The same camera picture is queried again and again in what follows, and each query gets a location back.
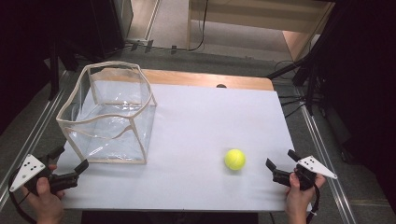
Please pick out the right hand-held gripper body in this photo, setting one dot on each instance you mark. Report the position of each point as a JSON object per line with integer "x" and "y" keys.
{"x": 314, "y": 165}

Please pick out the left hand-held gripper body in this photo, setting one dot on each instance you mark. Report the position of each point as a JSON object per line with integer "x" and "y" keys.
{"x": 29, "y": 168}

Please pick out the clear plastic bin beige trim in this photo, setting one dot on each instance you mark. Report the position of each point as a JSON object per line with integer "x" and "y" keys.
{"x": 106, "y": 140}

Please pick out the yellow tennis ball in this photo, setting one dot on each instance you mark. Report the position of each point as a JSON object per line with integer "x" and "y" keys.
{"x": 235, "y": 159}

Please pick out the person's right hand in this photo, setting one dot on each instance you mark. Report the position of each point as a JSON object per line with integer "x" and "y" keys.
{"x": 297, "y": 202}

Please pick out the person's left hand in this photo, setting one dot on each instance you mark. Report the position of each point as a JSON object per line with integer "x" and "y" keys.
{"x": 46, "y": 205}

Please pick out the white table mat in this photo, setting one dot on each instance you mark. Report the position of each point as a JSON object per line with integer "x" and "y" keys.
{"x": 202, "y": 130}

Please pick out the black tripod stand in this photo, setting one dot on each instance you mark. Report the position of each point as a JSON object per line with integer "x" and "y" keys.
{"x": 306, "y": 62}

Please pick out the black cabinet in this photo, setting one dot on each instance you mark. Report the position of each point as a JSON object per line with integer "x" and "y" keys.
{"x": 93, "y": 25}

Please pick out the light wooden shelf unit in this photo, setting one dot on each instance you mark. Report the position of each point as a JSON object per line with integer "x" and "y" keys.
{"x": 249, "y": 18}

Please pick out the metal floor rail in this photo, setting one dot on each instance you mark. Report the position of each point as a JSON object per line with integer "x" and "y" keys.
{"x": 330, "y": 168}
{"x": 28, "y": 143}

